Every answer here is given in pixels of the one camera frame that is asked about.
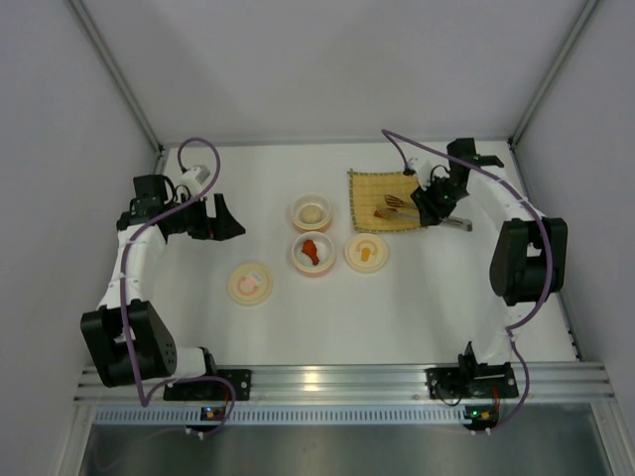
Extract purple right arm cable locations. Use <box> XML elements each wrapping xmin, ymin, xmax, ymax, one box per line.
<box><xmin>380</xmin><ymin>128</ymin><xmax>555</xmax><ymax>432</ymax></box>

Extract upright frame post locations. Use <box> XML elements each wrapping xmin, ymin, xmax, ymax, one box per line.
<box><xmin>508</xmin><ymin>0</ymin><xmax>609</xmax><ymax>148</ymax></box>
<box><xmin>63</xmin><ymin>0</ymin><xmax>164</xmax><ymax>158</ymax></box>

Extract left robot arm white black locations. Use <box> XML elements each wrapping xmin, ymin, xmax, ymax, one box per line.
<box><xmin>80</xmin><ymin>166</ymin><xmax>246</xmax><ymax>388</ymax></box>

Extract cream lid with pink handle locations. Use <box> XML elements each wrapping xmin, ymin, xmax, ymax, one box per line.
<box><xmin>227</xmin><ymin>262</ymin><xmax>274</xmax><ymax>306</ymax></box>

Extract left upright frame post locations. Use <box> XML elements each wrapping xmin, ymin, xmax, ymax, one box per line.
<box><xmin>63</xmin><ymin>0</ymin><xmax>164</xmax><ymax>158</ymax></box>

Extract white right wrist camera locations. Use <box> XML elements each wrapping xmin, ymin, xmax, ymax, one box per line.
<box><xmin>404</xmin><ymin>158</ymin><xmax>433</xmax><ymax>187</ymax></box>

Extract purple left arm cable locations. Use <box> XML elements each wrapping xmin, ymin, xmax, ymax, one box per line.
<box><xmin>120</xmin><ymin>137</ymin><xmax>235</xmax><ymax>437</ymax></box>

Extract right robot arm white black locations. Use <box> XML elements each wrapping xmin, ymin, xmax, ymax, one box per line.
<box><xmin>404</xmin><ymin>138</ymin><xmax>569</xmax><ymax>405</ymax></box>

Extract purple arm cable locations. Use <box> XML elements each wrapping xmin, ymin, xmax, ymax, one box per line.
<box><xmin>120</xmin><ymin>137</ymin><xmax>235</xmax><ymax>437</ymax></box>
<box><xmin>380</xmin><ymin>128</ymin><xmax>555</xmax><ymax>432</ymax></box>

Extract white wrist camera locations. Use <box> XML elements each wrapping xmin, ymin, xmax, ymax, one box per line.
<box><xmin>404</xmin><ymin>158</ymin><xmax>433</xmax><ymax>187</ymax></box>
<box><xmin>179</xmin><ymin>166</ymin><xmax>210</xmax><ymax>195</ymax></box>

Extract slotted grey cable duct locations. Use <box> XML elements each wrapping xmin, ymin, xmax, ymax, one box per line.
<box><xmin>91</xmin><ymin>402</ymin><xmax>596</xmax><ymax>426</ymax></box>

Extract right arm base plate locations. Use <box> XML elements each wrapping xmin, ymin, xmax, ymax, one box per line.
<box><xmin>426</xmin><ymin>365</ymin><xmax>519</xmax><ymax>401</ymax></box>

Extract bamboo mat green edge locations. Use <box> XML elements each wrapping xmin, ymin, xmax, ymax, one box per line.
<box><xmin>347</xmin><ymin>170</ymin><xmax>422</xmax><ymax>233</ymax></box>

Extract cream lid with orange handle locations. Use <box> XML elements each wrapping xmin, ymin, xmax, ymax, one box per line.
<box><xmin>343</xmin><ymin>233</ymin><xmax>389</xmax><ymax>274</ymax></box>

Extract orange bowl white inside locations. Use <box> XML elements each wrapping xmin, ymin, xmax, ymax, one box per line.
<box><xmin>290</xmin><ymin>192</ymin><xmax>333</xmax><ymax>233</ymax></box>

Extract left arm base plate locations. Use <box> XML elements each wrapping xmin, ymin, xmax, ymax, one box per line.
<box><xmin>164</xmin><ymin>368</ymin><xmax>252</xmax><ymax>402</ymax></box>

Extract metal tongs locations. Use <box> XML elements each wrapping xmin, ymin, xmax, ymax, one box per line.
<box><xmin>373</xmin><ymin>194</ymin><xmax>473</xmax><ymax>232</ymax></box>

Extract right upright frame post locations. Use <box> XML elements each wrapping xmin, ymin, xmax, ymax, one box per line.
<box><xmin>508</xmin><ymin>0</ymin><xmax>609</xmax><ymax>148</ymax></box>

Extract aluminium frame rail front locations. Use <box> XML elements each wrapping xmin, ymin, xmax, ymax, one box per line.
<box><xmin>73</xmin><ymin>362</ymin><xmax>616</xmax><ymax>406</ymax></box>

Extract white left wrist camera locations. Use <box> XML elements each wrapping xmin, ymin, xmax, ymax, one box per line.
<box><xmin>179</xmin><ymin>166</ymin><xmax>210</xmax><ymax>195</ymax></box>

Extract orange chicken drumstick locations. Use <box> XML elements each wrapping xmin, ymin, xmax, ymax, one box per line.
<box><xmin>301</xmin><ymin>239</ymin><xmax>320</xmax><ymax>267</ymax></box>

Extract pink bowl white inside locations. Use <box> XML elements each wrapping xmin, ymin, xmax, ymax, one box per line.
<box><xmin>291</xmin><ymin>231</ymin><xmax>336</xmax><ymax>278</ymax></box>

